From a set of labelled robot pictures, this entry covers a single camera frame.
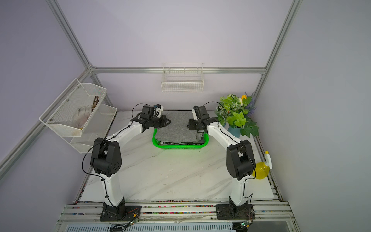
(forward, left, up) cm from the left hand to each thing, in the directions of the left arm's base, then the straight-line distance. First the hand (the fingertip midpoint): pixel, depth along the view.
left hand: (169, 122), depth 94 cm
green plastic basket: (-13, -7, -10) cm, 18 cm away
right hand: (-2, -15, -1) cm, 15 cm away
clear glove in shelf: (-8, +46, +15) cm, 49 cm away
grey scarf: (-6, -6, 0) cm, 8 cm away
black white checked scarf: (-11, 0, -8) cm, 14 cm away
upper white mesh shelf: (-7, +52, +16) cm, 55 cm away
